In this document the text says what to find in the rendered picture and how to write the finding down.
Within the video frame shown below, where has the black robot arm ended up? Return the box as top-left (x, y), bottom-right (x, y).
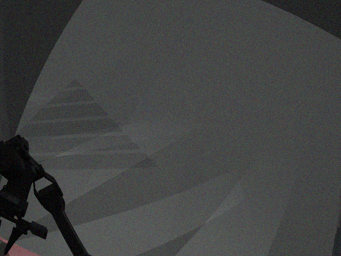
top-left (0, 135), bottom-right (92, 256)

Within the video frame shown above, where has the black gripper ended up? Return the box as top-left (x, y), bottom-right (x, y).
top-left (0, 182), bottom-right (48, 255)

